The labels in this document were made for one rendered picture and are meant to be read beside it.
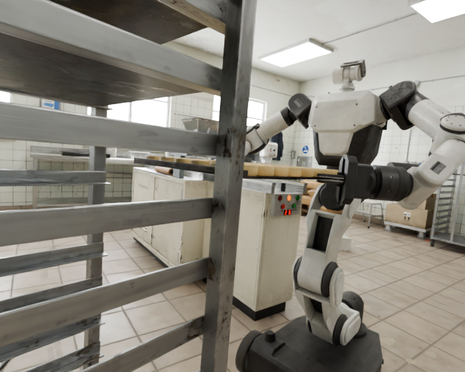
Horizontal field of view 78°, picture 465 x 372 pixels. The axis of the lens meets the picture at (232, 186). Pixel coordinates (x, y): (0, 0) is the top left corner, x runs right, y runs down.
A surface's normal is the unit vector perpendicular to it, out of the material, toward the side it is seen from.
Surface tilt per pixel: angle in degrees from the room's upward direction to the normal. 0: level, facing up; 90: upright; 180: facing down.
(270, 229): 90
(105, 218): 90
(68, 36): 90
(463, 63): 90
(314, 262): 66
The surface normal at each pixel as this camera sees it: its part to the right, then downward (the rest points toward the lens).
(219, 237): -0.68, 0.02
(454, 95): -0.82, 0.00
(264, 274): 0.58, 0.13
